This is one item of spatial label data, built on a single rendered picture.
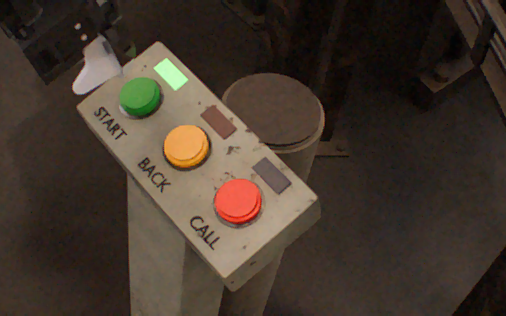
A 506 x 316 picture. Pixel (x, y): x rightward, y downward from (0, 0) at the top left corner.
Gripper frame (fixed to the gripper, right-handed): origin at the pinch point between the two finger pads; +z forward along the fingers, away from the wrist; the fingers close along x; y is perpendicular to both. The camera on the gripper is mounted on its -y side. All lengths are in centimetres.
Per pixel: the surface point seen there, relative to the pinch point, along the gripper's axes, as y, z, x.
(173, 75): -3.7, 6.4, 0.5
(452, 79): -65, 87, -7
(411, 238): -30, 82, 14
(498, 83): -26.6, 8.1, 22.9
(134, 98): 0.8, 5.5, 0.3
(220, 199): 1.3, 5.5, 14.1
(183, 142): 0.2, 5.5, 7.5
